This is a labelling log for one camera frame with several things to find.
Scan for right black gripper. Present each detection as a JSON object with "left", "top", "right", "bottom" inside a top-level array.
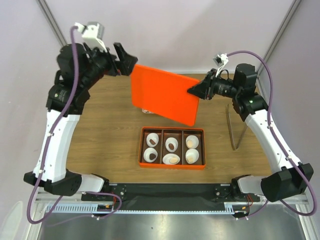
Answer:
[{"left": 187, "top": 68, "right": 241, "bottom": 100}]

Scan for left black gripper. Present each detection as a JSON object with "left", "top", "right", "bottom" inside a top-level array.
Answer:
[{"left": 80, "top": 42, "right": 138, "bottom": 89}]

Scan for orange box lid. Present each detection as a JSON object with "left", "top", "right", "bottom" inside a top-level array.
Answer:
[{"left": 130, "top": 64, "right": 200, "bottom": 127}]

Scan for metal tongs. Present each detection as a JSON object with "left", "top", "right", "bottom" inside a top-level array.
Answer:
[{"left": 225, "top": 104, "right": 249, "bottom": 151}]

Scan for white shell chocolate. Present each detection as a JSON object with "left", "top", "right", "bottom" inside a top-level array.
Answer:
[{"left": 187, "top": 140, "right": 194, "bottom": 149}]

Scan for brown oval chocolate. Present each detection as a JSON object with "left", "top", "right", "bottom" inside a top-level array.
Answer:
[{"left": 168, "top": 143, "right": 175, "bottom": 150}]

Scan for white square chocolate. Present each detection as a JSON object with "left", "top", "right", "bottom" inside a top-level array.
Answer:
[{"left": 186, "top": 157, "right": 196, "bottom": 164}]

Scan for white round chocolate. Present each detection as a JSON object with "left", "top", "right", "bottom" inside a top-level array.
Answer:
[{"left": 168, "top": 157, "right": 179, "bottom": 165}]

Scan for dark round chocolate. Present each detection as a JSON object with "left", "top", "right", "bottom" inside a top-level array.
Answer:
[{"left": 149, "top": 153, "right": 157, "bottom": 161}]

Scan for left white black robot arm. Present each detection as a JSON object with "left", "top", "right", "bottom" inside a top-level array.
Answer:
[{"left": 23, "top": 42, "right": 138, "bottom": 200}]

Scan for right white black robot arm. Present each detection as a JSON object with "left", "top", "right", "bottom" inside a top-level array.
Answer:
[{"left": 187, "top": 63, "right": 314, "bottom": 202}]

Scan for orange chocolate box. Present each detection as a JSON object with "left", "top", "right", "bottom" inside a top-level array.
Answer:
[{"left": 138, "top": 127, "right": 206, "bottom": 170}]

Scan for floral serving tray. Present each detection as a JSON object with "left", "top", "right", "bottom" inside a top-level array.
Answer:
[{"left": 142, "top": 109, "right": 154, "bottom": 114}]

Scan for white paper cup back right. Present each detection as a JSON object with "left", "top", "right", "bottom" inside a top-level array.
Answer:
[{"left": 185, "top": 135, "right": 199, "bottom": 149}]

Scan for white paper cup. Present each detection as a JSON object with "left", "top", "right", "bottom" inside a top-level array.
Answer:
[
  {"left": 185, "top": 135, "right": 199, "bottom": 149},
  {"left": 185, "top": 149, "right": 200, "bottom": 163},
  {"left": 143, "top": 147, "right": 158, "bottom": 163},
  {"left": 162, "top": 153, "right": 181, "bottom": 165},
  {"left": 146, "top": 133, "right": 159, "bottom": 148},
  {"left": 165, "top": 137, "right": 178, "bottom": 153}
]

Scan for white paper cup back middle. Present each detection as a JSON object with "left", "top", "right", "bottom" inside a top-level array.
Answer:
[{"left": 165, "top": 137, "right": 178, "bottom": 153}]

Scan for white paper cup front right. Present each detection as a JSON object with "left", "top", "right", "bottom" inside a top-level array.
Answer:
[{"left": 185, "top": 149, "right": 200, "bottom": 163}]

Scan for white paper cup back left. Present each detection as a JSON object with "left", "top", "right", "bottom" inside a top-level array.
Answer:
[{"left": 146, "top": 133, "right": 159, "bottom": 148}]

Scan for white paper cup front middle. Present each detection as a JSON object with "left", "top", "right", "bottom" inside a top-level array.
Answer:
[{"left": 162, "top": 153, "right": 181, "bottom": 165}]

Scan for white paper cup front left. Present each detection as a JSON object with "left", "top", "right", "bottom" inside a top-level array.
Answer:
[{"left": 143, "top": 147, "right": 158, "bottom": 163}]

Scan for black base mat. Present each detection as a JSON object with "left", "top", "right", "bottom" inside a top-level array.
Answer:
[{"left": 81, "top": 183, "right": 261, "bottom": 212}]

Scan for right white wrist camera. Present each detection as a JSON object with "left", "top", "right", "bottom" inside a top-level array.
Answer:
[{"left": 213, "top": 53, "right": 229, "bottom": 77}]

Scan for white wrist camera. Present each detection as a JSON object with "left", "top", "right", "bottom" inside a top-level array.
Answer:
[
  {"left": 213, "top": 53, "right": 229, "bottom": 77},
  {"left": 74, "top": 21, "right": 107, "bottom": 52}
]

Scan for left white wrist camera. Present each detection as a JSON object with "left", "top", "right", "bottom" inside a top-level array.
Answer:
[{"left": 74, "top": 21, "right": 107, "bottom": 52}]

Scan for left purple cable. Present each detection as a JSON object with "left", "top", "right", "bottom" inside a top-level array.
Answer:
[{"left": 26, "top": 24, "right": 123, "bottom": 225}]

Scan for purple cable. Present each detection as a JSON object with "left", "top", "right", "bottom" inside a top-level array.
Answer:
[
  {"left": 224, "top": 50, "right": 317, "bottom": 220},
  {"left": 26, "top": 24, "right": 123, "bottom": 225}
]

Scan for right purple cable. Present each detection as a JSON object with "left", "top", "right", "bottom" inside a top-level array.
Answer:
[{"left": 224, "top": 50, "right": 317, "bottom": 220}]

